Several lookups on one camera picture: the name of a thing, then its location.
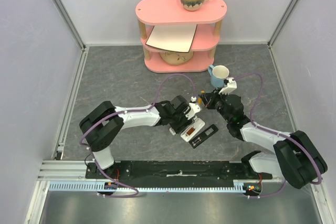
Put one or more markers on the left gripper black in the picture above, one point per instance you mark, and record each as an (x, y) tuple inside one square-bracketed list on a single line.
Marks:
[(184, 124)]

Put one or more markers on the black remote control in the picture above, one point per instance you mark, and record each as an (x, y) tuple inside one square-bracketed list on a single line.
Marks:
[(203, 136)]

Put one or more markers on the beige floral bowl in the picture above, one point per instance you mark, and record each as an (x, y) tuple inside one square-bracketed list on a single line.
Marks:
[(176, 58)]

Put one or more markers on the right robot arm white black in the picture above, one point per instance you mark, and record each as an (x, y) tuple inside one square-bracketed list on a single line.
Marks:
[(293, 155)]

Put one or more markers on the white board black edge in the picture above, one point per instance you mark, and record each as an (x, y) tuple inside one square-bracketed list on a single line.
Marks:
[(177, 38)]

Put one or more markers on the blue slotted cable duct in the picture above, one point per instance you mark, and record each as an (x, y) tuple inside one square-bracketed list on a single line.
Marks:
[(107, 187)]

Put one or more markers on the light blue mug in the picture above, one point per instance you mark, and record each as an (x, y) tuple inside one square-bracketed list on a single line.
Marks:
[(218, 74)]

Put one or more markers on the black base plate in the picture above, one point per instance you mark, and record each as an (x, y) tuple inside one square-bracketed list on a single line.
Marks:
[(182, 173)]

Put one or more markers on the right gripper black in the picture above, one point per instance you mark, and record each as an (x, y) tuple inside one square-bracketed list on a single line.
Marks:
[(210, 99)]

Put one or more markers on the pink three tier shelf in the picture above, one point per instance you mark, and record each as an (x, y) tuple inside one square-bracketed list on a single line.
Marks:
[(170, 12)]

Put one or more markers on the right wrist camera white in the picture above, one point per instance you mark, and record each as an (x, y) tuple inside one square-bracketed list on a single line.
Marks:
[(229, 86)]

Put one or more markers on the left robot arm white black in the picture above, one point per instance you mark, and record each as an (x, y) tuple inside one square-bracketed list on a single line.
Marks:
[(104, 123)]

